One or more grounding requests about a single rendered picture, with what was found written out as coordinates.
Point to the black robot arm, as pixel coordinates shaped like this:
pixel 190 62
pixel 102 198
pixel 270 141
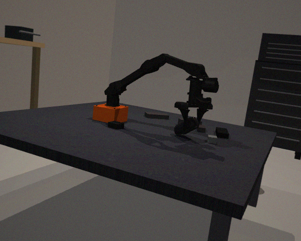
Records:
pixel 149 66

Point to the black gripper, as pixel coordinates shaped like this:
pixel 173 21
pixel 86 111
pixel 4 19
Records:
pixel 183 107

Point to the dark grey switch panel with green rocker switches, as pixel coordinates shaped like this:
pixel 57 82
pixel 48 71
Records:
pixel 182 128

